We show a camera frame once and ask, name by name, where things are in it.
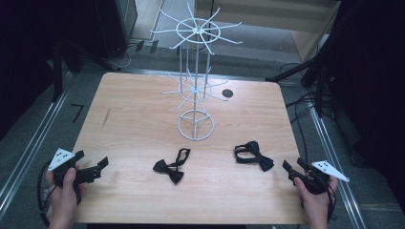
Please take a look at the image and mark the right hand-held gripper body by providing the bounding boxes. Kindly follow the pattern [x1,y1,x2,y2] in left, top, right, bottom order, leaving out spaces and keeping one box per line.
[288,160,351,196]

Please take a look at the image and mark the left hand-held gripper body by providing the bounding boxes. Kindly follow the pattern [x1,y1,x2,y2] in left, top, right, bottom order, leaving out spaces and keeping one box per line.
[47,147,103,204]

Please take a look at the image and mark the black bow tie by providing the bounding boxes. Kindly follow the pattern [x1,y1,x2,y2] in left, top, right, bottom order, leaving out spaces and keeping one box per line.
[234,140,275,173]
[152,147,192,186]

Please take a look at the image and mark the white wire display rack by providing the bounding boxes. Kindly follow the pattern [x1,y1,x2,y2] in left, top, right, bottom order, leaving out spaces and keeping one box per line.
[149,2,244,142]

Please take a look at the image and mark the person's right hand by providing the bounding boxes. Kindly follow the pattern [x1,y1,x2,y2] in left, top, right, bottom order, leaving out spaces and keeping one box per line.
[293,171,339,220]

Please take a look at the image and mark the person's left hand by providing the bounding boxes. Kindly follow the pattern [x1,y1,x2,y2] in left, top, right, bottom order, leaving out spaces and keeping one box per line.
[45,166,86,222]

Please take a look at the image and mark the black metal stand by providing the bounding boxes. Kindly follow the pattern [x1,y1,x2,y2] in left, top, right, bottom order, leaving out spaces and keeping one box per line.
[52,39,122,103]
[265,47,342,118]

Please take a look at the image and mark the light wooden furniture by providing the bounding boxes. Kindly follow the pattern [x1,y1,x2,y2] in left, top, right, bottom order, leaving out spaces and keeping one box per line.
[193,0,342,64]

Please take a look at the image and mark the black cabinet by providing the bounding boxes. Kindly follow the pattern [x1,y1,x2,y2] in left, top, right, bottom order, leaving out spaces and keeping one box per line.
[94,0,139,60]

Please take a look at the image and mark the aluminium floor rail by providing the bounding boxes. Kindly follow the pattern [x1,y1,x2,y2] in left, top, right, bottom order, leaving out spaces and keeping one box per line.
[308,106,368,229]
[0,72,74,221]

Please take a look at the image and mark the right hand-held gripper black cable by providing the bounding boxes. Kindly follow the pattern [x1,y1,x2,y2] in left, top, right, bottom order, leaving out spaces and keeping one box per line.
[326,183,338,223]

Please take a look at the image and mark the hand-held gripper black cable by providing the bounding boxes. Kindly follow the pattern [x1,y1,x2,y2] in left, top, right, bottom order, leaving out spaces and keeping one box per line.
[36,160,53,228]
[326,183,338,223]

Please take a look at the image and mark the left hand-held gripper black cable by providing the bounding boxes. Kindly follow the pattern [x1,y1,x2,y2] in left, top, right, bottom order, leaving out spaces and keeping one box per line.
[36,160,53,228]

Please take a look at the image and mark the black floor cables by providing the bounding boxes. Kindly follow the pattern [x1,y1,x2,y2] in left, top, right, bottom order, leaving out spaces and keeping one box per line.
[279,61,323,164]

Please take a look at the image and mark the white floor cable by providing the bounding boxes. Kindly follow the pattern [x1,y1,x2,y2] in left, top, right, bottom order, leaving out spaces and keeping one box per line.
[117,43,139,70]

